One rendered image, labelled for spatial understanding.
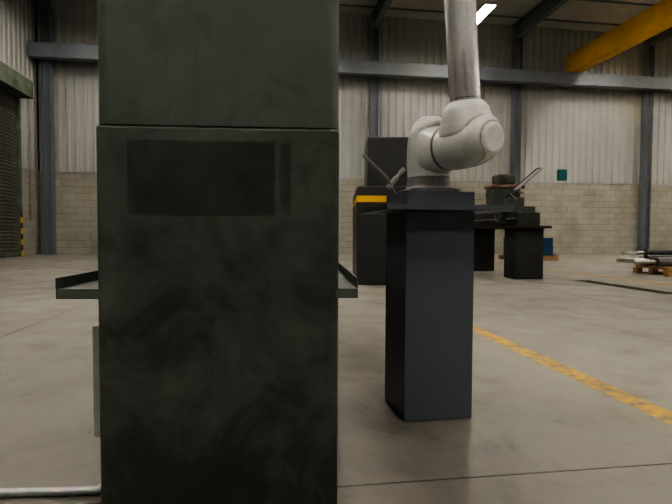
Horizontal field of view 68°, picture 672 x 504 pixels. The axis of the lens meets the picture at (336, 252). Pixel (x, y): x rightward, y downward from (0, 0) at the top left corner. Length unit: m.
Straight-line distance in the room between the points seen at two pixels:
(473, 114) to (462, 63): 0.17
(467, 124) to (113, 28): 1.03
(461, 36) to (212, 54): 0.93
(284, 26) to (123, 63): 0.32
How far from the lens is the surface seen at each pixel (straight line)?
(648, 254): 9.71
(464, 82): 1.72
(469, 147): 1.64
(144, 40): 1.12
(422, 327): 1.75
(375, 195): 6.28
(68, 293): 1.11
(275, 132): 1.02
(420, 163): 1.80
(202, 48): 1.09
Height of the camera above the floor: 0.65
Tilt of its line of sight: 2 degrees down
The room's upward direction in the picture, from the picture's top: straight up
